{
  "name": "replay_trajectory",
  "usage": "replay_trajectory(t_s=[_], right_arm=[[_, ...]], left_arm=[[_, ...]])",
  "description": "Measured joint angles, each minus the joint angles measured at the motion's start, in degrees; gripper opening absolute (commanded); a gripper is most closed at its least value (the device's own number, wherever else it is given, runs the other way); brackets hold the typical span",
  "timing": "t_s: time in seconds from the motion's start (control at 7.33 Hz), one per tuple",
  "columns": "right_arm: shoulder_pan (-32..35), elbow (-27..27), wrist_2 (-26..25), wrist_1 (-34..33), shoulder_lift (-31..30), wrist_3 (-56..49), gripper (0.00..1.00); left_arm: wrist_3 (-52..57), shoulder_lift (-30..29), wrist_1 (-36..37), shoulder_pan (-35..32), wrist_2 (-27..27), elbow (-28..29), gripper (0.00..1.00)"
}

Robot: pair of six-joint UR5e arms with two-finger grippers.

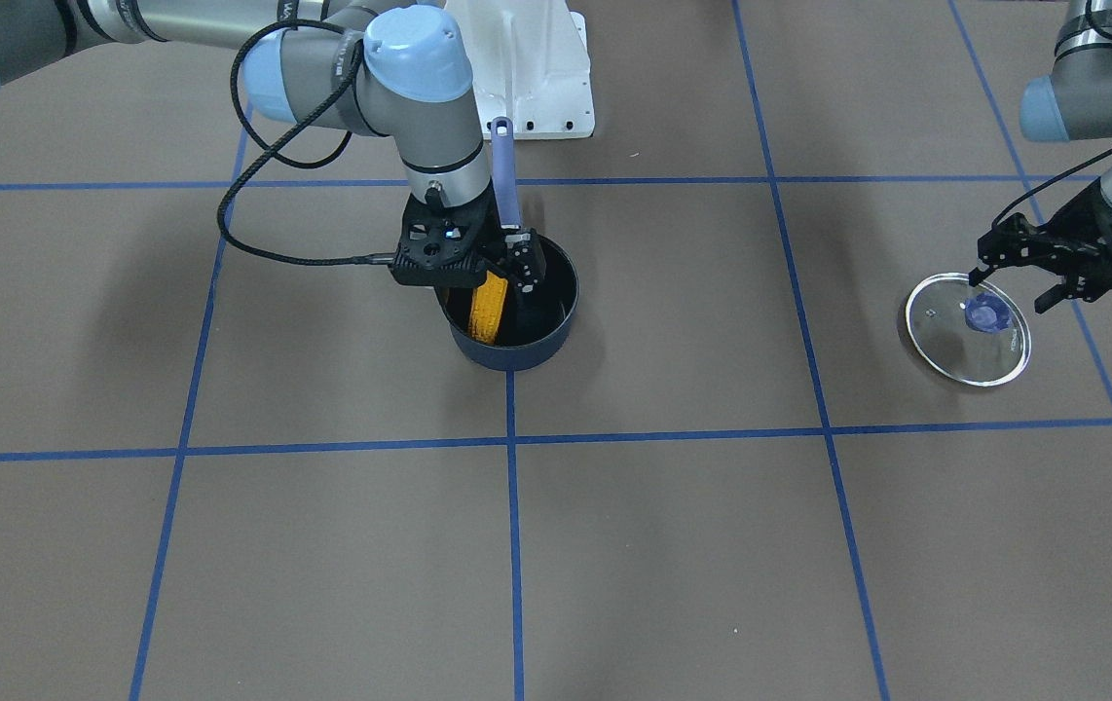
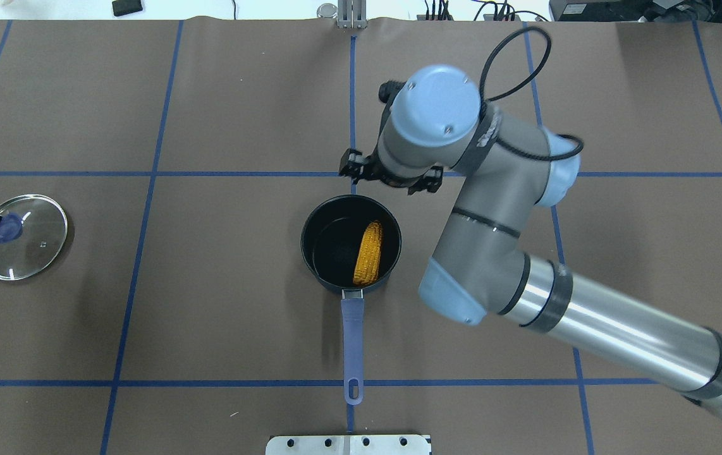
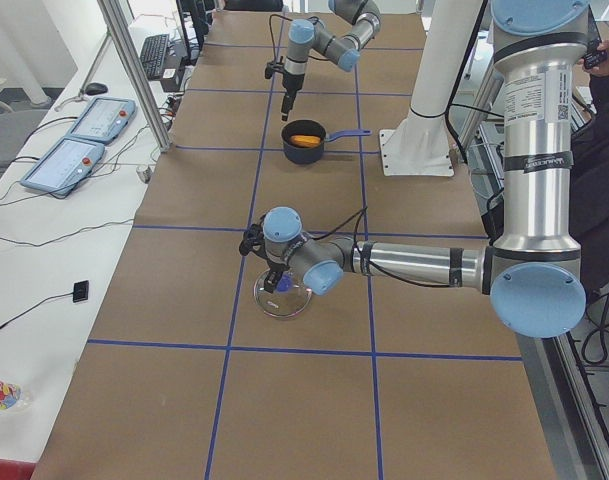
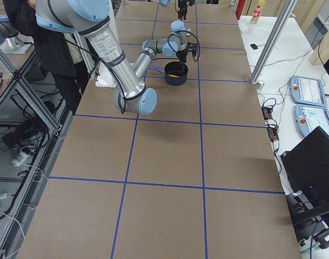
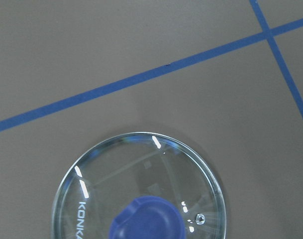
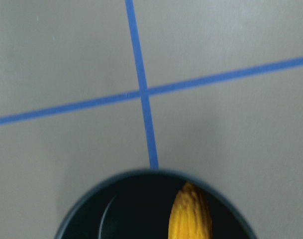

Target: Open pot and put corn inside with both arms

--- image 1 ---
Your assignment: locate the orange yellow toy corn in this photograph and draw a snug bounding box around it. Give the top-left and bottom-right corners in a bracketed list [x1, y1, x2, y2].
[466, 271, 510, 345]

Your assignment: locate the glass pot lid blue knob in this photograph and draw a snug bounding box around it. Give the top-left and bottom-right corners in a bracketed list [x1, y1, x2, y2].
[902, 274, 1033, 387]

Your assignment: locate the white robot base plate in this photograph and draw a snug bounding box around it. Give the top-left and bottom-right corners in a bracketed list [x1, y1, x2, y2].
[444, 1, 596, 139]

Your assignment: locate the dark blue cooking pot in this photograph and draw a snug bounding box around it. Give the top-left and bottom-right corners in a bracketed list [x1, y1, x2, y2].
[436, 117, 580, 372]

